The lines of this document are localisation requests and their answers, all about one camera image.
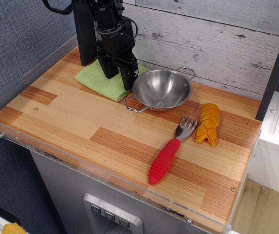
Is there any orange plush shrimp toy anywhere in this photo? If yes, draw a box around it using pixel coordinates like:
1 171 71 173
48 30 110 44
195 103 221 146

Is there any black vertical post left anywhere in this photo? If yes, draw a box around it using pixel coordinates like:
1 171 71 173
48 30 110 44
73 0 97 66

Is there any clear acrylic table guard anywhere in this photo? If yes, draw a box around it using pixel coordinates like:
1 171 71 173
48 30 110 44
0 33 260 234

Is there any silver dispenser button panel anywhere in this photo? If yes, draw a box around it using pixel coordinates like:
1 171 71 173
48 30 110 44
84 193 144 234

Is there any white ribbed appliance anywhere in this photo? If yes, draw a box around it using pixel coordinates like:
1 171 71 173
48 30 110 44
248 92 279 192

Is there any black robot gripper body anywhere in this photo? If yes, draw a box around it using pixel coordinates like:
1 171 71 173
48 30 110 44
96 17 138 69

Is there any black vertical post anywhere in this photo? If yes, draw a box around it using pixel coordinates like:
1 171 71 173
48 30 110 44
255 53 279 121
73 0 97 66

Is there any steel bowl with handles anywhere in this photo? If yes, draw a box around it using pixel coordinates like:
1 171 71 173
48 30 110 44
125 67 197 113

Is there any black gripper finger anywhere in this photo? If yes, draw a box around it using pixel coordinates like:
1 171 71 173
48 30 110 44
120 67 139 91
98 57 119 79

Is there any black vertical post right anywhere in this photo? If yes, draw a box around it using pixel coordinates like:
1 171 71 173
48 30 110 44
255 53 279 121

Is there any green cloth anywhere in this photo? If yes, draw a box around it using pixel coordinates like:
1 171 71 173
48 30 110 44
74 59 151 102

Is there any grey toy fridge cabinet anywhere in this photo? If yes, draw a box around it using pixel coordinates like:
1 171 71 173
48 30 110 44
28 149 203 234

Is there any red handled metal fork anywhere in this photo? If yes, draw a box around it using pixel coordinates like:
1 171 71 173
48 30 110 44
148 116 198 185

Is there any black cable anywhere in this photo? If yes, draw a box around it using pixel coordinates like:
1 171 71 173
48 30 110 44
41 0 76 16

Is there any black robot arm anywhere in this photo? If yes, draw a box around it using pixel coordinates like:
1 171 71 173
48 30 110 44
84 0 139 91

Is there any yellow object bottom left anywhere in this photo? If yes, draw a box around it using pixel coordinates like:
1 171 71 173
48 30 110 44
1 223 27 234

